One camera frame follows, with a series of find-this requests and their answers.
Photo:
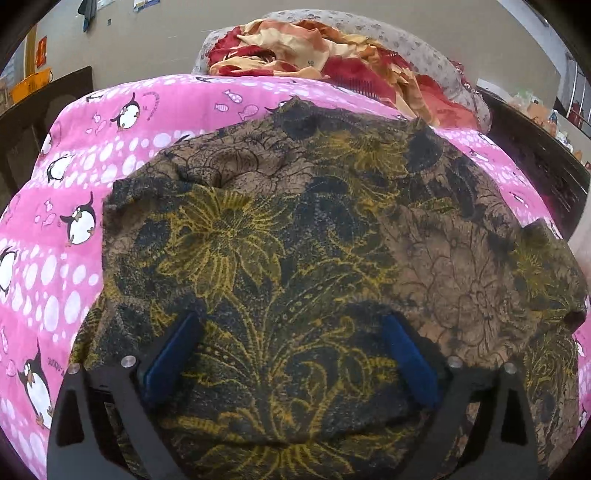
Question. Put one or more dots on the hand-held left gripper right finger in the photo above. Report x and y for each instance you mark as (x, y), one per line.
(411, 360)

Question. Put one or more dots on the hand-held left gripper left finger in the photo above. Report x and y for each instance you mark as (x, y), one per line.
(171, 360)

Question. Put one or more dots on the brown floral garment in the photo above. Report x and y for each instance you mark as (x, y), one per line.
(300, 230)

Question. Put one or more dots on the pink penguin print blanket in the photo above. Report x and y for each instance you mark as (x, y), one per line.
(69, 286)

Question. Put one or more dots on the cream cloth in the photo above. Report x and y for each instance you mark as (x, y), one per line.
(581, 242)

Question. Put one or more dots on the dark wooden cabinet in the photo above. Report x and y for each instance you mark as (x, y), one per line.
(531, 152)

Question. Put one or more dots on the dark wooden chair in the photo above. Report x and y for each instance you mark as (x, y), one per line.
(27, 129)

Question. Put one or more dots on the pile of packets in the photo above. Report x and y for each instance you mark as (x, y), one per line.
(538, 110)

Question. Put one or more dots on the red and orange floral cloth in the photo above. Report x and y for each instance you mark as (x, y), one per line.
(351, 69)

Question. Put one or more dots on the metal rack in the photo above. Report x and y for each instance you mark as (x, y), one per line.
(575, 101)

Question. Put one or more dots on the orange box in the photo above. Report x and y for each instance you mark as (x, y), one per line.
(30, 85)

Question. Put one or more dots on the grey floral pillow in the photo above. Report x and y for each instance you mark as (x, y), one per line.
(415, 50)

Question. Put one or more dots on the dark hanging cloth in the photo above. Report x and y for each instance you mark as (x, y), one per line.
(87, 14)

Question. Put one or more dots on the orange wall sign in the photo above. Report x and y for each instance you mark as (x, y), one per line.
(42, 51)

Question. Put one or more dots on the white and blue wall poster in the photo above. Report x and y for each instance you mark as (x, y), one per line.
(145, 4)

